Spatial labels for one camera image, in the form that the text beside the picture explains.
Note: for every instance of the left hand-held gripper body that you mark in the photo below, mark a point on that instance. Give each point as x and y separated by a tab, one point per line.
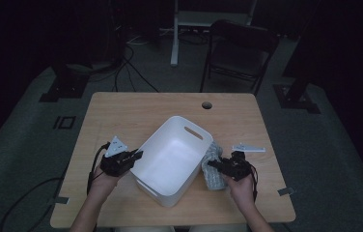
117	164

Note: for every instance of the black folding chair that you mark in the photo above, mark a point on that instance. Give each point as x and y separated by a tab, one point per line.
240	35

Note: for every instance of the person's right hand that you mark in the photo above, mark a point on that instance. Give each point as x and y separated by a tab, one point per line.
243	193

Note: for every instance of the white metal stand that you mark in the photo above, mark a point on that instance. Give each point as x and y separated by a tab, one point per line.
174	48

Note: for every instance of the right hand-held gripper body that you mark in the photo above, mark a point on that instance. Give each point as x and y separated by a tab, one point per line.
237	167

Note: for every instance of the grey tape piece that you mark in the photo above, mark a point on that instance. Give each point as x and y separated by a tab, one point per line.
285	191
62	200

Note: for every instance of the black stand base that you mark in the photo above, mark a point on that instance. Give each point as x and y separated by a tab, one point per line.
293	96
67	87

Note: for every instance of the person's left hand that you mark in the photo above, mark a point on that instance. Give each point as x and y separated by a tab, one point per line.
102	187

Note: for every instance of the white plastic storage bin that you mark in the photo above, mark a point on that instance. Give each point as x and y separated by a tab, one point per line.
173	161

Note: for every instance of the grey fluffy cloth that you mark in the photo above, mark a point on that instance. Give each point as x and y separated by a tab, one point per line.
213	180

